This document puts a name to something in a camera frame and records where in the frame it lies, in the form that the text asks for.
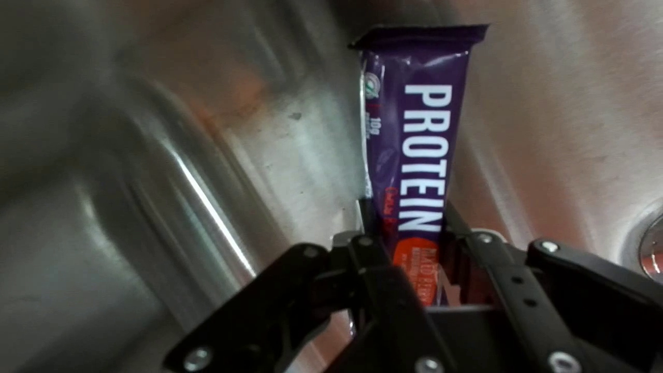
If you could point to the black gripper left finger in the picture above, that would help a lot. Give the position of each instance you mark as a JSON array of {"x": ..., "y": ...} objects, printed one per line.
[{"x": 311, "y": 312}]

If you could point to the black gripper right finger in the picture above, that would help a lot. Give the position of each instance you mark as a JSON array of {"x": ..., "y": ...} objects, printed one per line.
[{"x": 572, "y": 304}]

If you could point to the purple protein candy bar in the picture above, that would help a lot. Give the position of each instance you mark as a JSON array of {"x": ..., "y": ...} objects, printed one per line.
[{"x": 426, "y": 137}]

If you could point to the round metal sink drain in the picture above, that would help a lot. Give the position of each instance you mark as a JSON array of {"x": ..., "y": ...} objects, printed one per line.
[{"x": 654, "y": 248}]

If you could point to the stainless steel sink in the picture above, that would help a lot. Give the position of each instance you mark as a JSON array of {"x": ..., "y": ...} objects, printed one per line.
[{"x": 173, "y": 173}]

